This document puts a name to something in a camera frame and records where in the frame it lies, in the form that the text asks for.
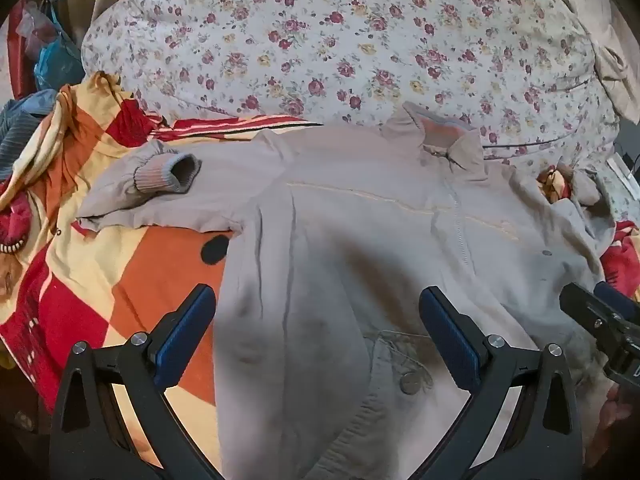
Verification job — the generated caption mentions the beige cloth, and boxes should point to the beige cloth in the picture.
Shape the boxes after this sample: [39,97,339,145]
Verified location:
[545,0,640,126]

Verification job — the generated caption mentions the white board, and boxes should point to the white board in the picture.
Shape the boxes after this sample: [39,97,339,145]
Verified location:
[606,152,640,197]

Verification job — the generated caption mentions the red orange printed blanket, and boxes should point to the red orange printed blanket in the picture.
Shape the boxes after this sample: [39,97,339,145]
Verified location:
[0,71,640,480]

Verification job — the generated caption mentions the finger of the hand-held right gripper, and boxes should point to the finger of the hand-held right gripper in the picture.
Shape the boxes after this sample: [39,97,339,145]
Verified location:
[594,281,640,320]
[559,282,632,343]

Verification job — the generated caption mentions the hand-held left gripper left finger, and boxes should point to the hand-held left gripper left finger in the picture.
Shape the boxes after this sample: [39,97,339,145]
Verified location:
[48,284,223,480]

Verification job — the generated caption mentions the grey jacket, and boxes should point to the grey jacket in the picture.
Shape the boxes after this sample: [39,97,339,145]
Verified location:
[75,101,618,480]

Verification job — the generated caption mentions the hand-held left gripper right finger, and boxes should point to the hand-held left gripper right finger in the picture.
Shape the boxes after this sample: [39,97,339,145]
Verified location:
[410,286,583,480]

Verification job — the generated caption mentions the floral quilt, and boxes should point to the floral quilt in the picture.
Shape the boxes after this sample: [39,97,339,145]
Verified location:
[80,0,640,221]

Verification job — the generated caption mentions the red plastic bag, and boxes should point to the red plastic bag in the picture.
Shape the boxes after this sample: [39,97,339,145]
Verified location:
[7,0,56,101]

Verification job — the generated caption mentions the blue plastic bag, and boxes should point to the blue plastic bag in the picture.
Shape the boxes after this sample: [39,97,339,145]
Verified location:
[34,35,87,93]

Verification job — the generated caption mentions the person's right hand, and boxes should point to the person's right hand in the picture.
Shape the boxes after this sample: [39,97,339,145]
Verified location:
[586,386,640,472]

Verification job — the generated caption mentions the blue-grey striped cloth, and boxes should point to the blue-grey striped cloth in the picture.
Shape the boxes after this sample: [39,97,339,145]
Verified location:
[0,89,63,182]

